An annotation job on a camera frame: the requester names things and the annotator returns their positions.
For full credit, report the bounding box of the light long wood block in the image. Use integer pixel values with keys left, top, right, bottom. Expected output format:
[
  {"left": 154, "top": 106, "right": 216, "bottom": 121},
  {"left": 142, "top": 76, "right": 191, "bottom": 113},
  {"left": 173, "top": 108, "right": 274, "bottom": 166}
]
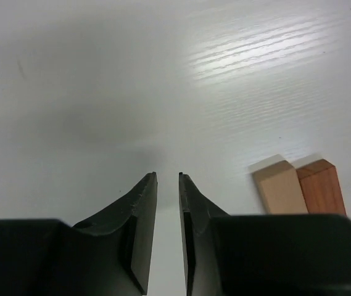
[{"left": 252, "top": 160, "right": 308, "bottom": 215}]

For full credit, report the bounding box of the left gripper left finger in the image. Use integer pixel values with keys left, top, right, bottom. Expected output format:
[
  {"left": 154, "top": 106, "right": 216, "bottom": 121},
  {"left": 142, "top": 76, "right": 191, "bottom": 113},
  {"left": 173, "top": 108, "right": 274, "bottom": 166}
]
[{"left": 0, "top": 173, "right": 157, "bottom": 295}]

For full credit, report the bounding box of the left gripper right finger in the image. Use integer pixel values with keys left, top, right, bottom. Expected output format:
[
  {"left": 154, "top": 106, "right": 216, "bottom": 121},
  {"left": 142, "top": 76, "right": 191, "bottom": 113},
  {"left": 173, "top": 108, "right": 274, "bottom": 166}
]
[{"left": 179, "top": 173, "right": 351, "bottom": 295}]

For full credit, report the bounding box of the reddish long wood block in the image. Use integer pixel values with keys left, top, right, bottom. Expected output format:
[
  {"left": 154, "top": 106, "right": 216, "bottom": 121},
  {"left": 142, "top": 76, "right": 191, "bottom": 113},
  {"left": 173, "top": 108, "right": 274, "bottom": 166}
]
[{"left": 296, "top": 159, "right": 347, "bottom": 216}]

